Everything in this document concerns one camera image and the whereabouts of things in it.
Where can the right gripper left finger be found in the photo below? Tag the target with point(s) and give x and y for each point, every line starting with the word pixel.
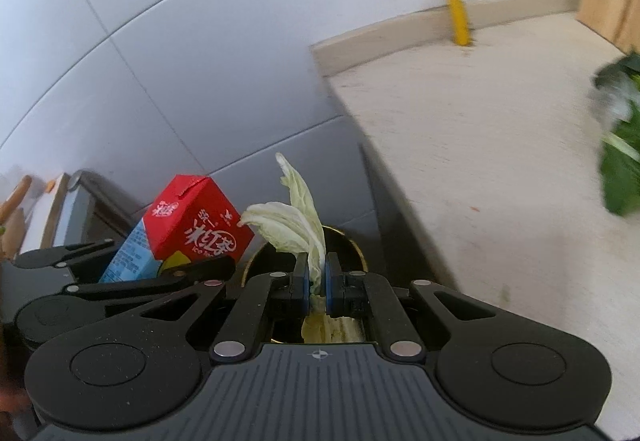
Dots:
pixel 277 297

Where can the dark green leaf bunch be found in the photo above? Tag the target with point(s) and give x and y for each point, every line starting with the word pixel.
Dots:
pixel 615 105

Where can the red blue tea carton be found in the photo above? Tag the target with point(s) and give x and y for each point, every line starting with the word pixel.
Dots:
pixel 191 220

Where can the person left hand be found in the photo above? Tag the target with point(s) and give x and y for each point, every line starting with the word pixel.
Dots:
pixel 13 399

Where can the black trash bin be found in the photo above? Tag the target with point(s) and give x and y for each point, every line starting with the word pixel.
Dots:
pixel 268 259

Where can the pale cabbage leaf front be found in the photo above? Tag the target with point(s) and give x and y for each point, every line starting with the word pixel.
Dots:
pixel 296 228

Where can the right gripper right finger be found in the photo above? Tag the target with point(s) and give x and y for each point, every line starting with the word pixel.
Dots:
pixel 369 297

